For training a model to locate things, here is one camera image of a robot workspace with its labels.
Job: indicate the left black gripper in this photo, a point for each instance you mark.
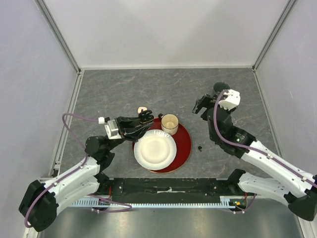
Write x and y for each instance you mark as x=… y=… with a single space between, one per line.
x=128 y=130

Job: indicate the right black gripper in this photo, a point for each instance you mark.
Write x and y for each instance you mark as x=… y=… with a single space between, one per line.
x=206 y=101

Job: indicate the black earbud charging case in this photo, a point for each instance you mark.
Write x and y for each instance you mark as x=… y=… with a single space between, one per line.
x=145 y=116

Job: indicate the pink earbud charging case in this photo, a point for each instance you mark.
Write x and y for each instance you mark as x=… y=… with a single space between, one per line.
x=141 y=109

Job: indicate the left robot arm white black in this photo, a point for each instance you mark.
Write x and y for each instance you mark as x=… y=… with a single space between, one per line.
x=43 y=201

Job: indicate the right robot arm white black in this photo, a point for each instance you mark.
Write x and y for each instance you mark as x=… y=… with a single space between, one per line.
x=288 y=184

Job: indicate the dark green mug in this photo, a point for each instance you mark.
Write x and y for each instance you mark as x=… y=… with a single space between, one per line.
x=219 y=87

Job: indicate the white ceramic plate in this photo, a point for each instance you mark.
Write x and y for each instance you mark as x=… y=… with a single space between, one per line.
x=156 y=150

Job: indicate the red round tray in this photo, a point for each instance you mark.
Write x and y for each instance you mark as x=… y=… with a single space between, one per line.
x=183 y=143

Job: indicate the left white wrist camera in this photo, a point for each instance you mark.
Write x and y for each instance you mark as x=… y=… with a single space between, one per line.
x=111 y=128

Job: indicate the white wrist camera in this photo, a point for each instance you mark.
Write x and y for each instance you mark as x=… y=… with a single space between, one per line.
x=111 y=128
x=230 y=99

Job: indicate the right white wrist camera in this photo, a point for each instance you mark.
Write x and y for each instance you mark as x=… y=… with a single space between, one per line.
x=230 y=99

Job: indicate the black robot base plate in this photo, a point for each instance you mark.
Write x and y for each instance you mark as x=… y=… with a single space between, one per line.
x=168 y=190

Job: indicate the left aluminium frame post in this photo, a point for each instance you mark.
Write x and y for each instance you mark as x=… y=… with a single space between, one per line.
x=58 y=34

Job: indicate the aluminium frame post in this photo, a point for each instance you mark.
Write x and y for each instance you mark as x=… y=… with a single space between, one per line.
x=276 y=29
x=58 y=34

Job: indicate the slotted cable duct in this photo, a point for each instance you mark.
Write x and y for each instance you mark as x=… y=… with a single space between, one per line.
x=92 y=202

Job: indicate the right aluminium frame post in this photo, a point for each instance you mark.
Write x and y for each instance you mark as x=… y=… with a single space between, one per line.
x=276 y=29

